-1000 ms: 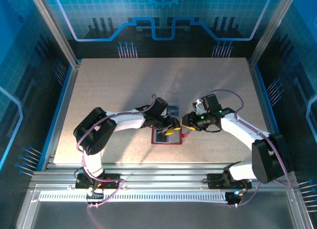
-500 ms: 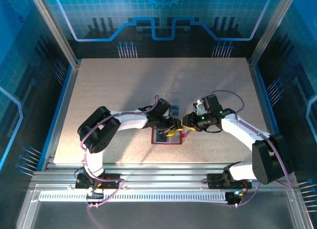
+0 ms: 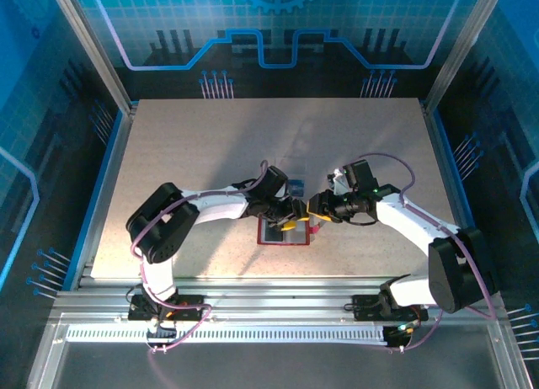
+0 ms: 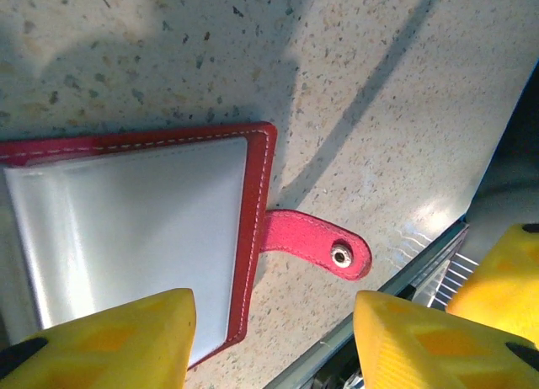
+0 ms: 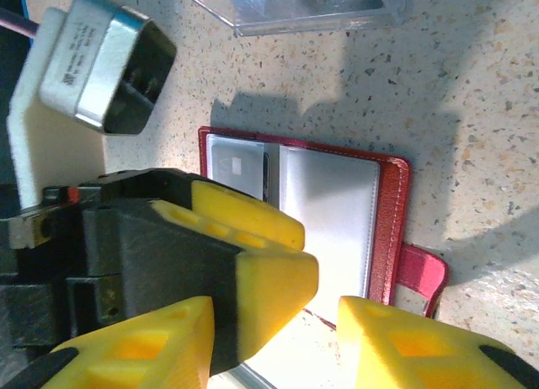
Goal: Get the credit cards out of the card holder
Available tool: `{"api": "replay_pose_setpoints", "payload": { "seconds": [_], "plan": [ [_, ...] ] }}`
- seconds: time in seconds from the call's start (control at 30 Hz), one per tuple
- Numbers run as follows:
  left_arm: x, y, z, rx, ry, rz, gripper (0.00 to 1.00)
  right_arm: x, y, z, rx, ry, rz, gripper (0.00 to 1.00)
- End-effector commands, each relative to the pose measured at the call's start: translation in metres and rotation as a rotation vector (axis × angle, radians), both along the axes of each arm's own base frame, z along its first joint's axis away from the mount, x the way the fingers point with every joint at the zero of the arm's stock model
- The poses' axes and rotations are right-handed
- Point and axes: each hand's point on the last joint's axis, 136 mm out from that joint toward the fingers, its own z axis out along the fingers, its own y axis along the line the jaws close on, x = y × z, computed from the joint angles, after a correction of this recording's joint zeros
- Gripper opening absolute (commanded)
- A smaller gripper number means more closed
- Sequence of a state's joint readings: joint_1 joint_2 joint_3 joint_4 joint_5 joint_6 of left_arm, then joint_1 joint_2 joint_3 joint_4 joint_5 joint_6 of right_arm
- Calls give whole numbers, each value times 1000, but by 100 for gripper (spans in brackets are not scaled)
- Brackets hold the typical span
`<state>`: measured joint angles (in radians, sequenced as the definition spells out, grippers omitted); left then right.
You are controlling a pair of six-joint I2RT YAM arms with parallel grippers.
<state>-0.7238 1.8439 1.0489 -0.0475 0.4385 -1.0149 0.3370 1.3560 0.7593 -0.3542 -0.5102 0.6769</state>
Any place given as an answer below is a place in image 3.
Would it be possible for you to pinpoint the red leather card holder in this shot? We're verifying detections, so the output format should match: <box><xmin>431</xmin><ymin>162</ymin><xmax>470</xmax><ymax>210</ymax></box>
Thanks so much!
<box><xmin>256</xmin><ymin>214</ymin><xmax>328</xmax><ymax>247</ymax></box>

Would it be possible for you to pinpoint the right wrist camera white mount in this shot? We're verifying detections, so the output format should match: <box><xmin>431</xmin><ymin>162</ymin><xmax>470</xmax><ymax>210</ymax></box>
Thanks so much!
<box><xmin>327</xmin><ymin>168</ymin><xmax>350</xmax><ymax>195</ymax></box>

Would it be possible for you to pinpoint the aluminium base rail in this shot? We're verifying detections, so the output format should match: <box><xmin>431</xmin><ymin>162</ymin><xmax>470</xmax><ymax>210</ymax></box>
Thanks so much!
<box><xmin>50</xmin><ymin>277</ymin><xmax>513</xmax><ymax>327</ymax></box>

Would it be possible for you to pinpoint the aluminium side rail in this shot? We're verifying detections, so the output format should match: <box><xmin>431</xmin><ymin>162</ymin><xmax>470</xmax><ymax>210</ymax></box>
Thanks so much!
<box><xmin>69</xmin><ymin>104</ymin><xmax>140</xmax><ymax>291</ymax></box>
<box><xmin>420</xmin><ymin>100</ymin><xmax>496</xmax><ymax>291</ymax></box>

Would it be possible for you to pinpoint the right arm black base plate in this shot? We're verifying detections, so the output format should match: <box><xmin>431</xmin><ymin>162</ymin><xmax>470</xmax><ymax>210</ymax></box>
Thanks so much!
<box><xmin>351</xmin><ymin>293</ymin><xmax>430</xmax><ymax>322</ymax></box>

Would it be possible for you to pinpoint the white slotted cable duct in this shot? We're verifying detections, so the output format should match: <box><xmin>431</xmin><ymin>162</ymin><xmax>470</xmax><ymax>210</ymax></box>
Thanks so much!
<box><xmin>65</xmin><ymin>326</ymin><xmax>389</xmax><ymax>344</ymax></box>

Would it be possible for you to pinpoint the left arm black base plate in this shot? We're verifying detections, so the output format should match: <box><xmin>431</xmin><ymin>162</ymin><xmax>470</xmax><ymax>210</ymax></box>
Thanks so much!
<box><xmin>127</xmin><ymin>293</ymin><xmax>208</xmax><ymax>322</ymax></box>

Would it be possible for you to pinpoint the aluminium frame post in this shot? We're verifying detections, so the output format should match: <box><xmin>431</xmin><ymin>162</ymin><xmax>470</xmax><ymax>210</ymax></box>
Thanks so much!
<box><xmin>422</xmin><ymin>0</ymin><xmax>509</xmax><ymax>112</ymax></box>
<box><xmin>46</xmin><ymin>0</ymin><xmax>136</xmax><ymax>115</ymax></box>

